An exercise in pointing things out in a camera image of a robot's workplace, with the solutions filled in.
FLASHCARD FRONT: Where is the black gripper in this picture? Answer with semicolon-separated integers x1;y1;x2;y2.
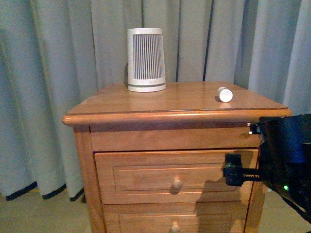
224;114;311;222

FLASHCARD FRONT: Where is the wooden top drawer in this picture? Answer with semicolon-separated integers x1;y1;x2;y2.
95;150;252;204

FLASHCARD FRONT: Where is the wooden drawer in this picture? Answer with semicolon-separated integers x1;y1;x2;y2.
95;150;252;204
103;201;247;233

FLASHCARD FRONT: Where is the white medicine bottle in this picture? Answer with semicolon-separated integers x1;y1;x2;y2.
218;87;233;102

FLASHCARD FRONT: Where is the wooden lower drawer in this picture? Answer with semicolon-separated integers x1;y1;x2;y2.
103;201;247;233

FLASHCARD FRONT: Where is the wooden nightstand cabinet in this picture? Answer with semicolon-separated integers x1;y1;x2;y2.
63;82;291;233

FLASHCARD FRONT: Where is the white slatted conical device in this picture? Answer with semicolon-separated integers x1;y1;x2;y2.
127;28;166;92

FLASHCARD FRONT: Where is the grey-green curtain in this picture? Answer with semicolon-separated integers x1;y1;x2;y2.
0;0;311;201

